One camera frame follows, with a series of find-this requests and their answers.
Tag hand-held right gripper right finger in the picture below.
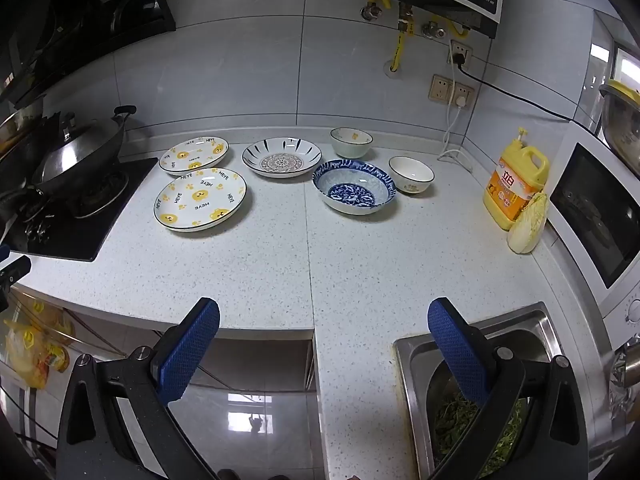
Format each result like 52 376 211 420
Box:
426 296 591 480

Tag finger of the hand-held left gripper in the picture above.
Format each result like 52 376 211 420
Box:
0 255 32 293

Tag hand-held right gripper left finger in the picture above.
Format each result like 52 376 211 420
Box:
55 296 221 480

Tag blue floral bowl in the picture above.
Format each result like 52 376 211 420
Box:
312 159 397 216

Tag small bear print plate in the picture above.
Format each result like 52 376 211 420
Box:
159 136 230 177

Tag pale green bowl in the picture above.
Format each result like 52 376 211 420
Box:
330 127 374 159

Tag stainless steel sink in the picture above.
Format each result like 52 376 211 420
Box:
392 302 591 480

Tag steel basin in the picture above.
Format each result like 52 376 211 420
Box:
425 355 531 480

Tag black gas stove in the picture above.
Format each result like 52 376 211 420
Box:
0 157 160 263

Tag green vegetables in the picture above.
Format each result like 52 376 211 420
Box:
432 392 526 478

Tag yellow plastic bag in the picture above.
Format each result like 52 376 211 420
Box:
2 300 71 391

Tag steel wok lid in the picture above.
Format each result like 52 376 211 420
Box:
32 112 126 186

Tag napa cabbage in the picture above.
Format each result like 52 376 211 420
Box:
507 191 550 254

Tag large bear print plate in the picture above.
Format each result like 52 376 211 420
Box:
153 167 247 232

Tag black wok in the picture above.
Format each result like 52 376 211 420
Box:
30 105 137 196

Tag crumpled silver foil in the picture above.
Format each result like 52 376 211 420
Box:
607 337 640 391

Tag yellow detergent bottle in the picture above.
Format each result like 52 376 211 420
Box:
483 127 550 232

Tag white bowl dark rim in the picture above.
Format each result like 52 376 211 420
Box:
389 156 435 197

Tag white microwave oven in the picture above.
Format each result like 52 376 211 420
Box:
542 120 640 321

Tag mandala pattern plate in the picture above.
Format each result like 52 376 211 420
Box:
242 137 322 178

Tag black range hood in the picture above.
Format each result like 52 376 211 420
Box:
0 0 177 106

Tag white power cable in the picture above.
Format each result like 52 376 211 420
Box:
439 100 473 171

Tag beige wall socket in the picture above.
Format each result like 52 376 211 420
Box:
451 82 475 109
429 74 455 105

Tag black power cable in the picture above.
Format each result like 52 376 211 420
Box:
452 57 606 133

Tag white wall socket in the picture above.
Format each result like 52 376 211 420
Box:
449 40 473 66

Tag yellow gas hose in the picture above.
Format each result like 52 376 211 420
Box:
392 20 408 75

